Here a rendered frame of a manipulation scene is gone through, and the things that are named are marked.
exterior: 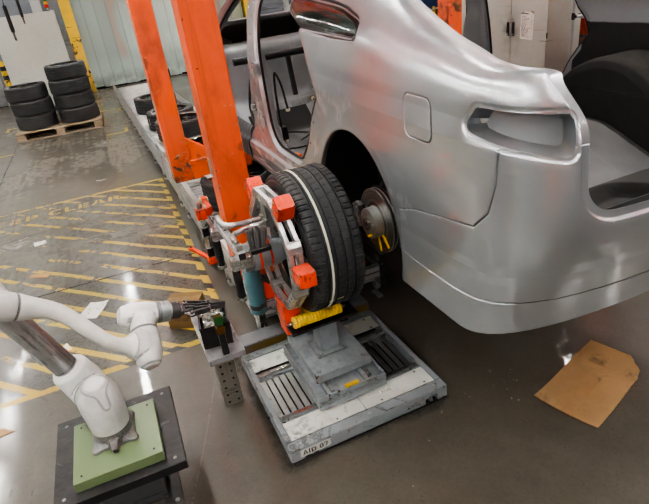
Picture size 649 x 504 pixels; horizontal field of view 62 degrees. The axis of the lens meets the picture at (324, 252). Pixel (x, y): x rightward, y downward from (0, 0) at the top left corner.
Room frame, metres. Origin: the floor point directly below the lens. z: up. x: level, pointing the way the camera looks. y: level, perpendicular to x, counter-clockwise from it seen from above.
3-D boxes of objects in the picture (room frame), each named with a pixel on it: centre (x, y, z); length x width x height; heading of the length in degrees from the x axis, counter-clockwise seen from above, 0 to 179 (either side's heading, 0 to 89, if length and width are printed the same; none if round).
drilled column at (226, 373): (2.22, 0.59, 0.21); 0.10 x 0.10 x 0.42; 21
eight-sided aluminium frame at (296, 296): (2.21, 0.21, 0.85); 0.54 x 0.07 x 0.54; 21
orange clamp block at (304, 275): (1.92, 0.09, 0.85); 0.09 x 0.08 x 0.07; 21
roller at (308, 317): (2.13, 0.07, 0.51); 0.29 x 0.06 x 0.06; 111
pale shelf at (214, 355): (2.19, 0.58, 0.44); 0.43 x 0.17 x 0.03; 21
